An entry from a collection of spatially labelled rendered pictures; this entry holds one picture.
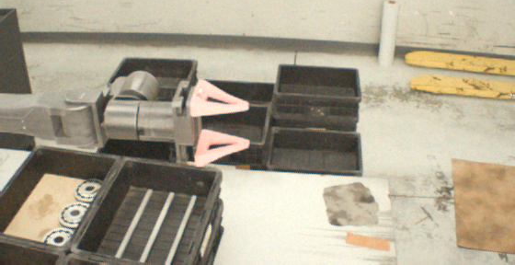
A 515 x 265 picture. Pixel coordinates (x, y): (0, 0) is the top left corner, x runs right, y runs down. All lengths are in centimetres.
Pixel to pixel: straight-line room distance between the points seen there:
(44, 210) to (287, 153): 127
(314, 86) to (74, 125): 214
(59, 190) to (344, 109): 141
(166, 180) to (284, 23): 279
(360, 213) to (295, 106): 95
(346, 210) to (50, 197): 91
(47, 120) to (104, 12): 372
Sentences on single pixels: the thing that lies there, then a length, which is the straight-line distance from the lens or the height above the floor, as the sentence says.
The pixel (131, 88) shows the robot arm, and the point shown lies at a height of 148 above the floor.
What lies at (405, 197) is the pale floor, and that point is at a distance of 301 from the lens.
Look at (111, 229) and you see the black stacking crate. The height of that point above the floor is 83.
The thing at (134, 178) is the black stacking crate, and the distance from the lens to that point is 168.
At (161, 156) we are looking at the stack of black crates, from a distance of 274.
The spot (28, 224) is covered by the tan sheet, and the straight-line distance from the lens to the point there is 166.
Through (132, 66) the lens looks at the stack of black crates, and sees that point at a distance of 300.
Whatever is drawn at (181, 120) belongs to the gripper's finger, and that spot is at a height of 148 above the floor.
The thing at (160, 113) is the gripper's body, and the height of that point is 148.
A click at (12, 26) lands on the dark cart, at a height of 82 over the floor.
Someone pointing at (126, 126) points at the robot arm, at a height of 146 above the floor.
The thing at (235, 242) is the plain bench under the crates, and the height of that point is 70.
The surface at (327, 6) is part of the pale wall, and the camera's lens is 422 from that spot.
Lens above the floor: 190
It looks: 33 degrees down
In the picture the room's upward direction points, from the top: straight up
